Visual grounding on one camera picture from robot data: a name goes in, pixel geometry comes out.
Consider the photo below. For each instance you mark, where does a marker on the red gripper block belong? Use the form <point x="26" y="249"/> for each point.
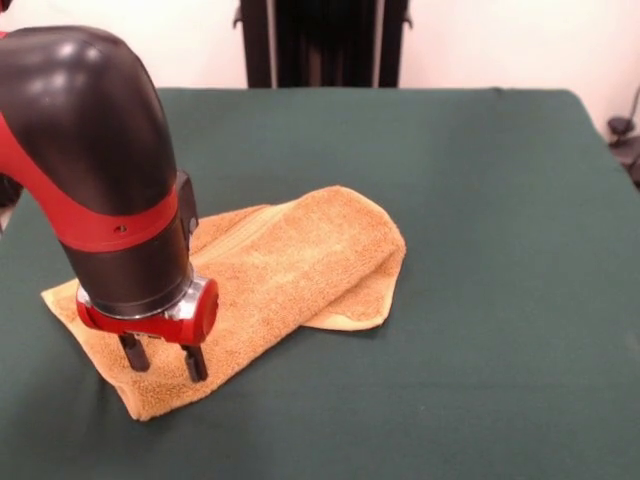
<point x="195" y="320"/>

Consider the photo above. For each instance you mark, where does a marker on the tan terry towel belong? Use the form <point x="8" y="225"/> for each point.
<point x="300" y="270"/>

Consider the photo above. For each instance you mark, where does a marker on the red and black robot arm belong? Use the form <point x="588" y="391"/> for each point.
<point x="90" y="150"/>

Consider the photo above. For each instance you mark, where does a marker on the dark green tablecloth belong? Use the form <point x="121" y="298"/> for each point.
<point x="450" y="375"/>

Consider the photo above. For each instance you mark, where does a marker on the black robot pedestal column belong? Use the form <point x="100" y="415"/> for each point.
<point x="325" y="45"/>

